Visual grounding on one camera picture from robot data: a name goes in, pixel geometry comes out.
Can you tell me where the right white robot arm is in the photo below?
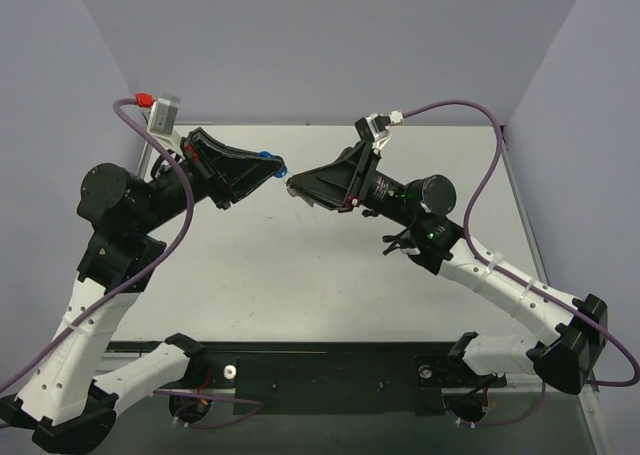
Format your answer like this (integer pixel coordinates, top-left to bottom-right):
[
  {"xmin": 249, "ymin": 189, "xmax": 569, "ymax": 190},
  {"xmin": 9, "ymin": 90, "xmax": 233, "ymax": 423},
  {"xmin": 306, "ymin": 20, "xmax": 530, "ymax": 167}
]
[{"xmin": 286, "ymin": 142, "xmax": 607, "ymax": 395}]

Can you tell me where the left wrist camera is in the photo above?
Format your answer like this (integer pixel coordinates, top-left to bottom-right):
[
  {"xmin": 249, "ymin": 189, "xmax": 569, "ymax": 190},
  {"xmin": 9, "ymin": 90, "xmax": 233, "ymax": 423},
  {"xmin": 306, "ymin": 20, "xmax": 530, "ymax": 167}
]
[{"xmin": 147, "ymin": 94, "xmax": 181, "ymax": 139}]

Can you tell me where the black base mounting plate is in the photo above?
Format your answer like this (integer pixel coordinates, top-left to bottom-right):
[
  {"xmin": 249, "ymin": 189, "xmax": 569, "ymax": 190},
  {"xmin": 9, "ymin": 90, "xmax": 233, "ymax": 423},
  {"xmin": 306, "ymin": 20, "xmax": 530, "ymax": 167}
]
[{"xmin": 167, "ymin": 342, "xmax": 506, "ymax": 416}]

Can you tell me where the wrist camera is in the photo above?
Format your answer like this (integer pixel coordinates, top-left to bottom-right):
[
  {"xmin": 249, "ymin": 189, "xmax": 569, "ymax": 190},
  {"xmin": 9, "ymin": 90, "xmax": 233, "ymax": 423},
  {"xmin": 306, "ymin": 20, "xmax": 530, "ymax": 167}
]
[
  {"xmin": 355, "ymin": 113, "xmax": 392, "ymax": 151},
  {"xmin": 147, "ymin": 94, "xmax": 181, "ymax": 139}
]

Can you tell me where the blue key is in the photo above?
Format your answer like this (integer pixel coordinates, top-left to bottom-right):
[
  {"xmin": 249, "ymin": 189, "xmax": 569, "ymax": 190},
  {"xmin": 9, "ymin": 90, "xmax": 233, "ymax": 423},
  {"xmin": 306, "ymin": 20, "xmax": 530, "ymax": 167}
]
[{"xmin": 258, "ymin": 151, "xmax": 289, "ymax": 180}]

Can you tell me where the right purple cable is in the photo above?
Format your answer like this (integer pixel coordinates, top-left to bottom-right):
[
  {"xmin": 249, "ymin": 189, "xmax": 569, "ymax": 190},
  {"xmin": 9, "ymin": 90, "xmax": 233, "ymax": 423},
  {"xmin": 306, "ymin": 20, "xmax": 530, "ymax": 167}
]
[{"xmin": 402, "ymin": 98, "xmax": 640, "ymax": 389}]

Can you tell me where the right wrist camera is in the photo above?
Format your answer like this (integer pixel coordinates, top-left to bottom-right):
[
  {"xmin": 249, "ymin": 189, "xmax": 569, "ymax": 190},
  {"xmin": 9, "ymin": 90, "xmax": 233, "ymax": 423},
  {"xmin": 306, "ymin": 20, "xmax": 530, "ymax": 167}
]
[{"xmin": 355, "ymin": 113, "xmax": 392, "ymax": 151}]

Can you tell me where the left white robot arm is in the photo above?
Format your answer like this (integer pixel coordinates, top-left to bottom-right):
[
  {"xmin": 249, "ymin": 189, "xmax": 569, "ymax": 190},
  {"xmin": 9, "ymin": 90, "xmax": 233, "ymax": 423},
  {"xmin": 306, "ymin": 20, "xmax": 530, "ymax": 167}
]
[{"xmin": 1, "ymin": 129, "xmax": 286, "ymax": 454}]

